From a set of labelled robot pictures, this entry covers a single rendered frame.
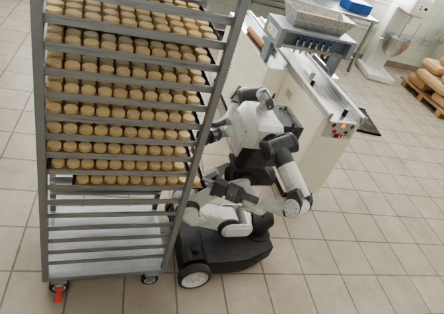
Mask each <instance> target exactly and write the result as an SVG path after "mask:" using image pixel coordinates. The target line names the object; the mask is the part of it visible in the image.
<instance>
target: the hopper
mask: <svg viewBox="0 0 444 314"><path fill-rule="evenodd" d="M285 14H286V20H287V21H288V22H289V23H290V24H291V25H292V26H293V27H295V28H302V29H305V30H311V31H315V32H321V33H325V34H330V35H334V36H340V37H341V36H342V35H344V34H345V33H346V32H348V31H349V30H351V29H352V28H353V27H355V26H357V24H356V23H354V22H353V21H352V20H350V19H349V18H348V17H347V16H345V15H344V14H343V13H341V12H339V11H333V10H330V9H325V8H322V7H317V6H314V5H308V4H305V3H300V2H296V1H292V0H285Z"/></svg>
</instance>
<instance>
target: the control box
mask: <svg viewBox="0 0 444 314"><path fill-rule="evenodd" d="M333 124H336V126H335V127H332V125H333ZM344 124H345V125H346V126H345V127H344V128H342V125H344ZM357 125H358V123H357V122H350V121H344V120H333V119H331V120H330V121H327V124H326V125H325V127H324V129H323V131H322V133H321V136H322V137H333V138H338V137H339V136H340V135H341V136H340V138H341V139H350V137H351V136H352V134H353V132H354V131H355V129H356V128H357ZM351 126H355V127H354V128H353V129H351V128H350V127H351ZM333 130H336V131H337V132H336V133H335V134H333V133H332V131H333ZM345 131H348V133H347V134H346V135H345V134H344V132H345ZM335 135H337V136H335ZM334 136H335V137H334Z"/></svg>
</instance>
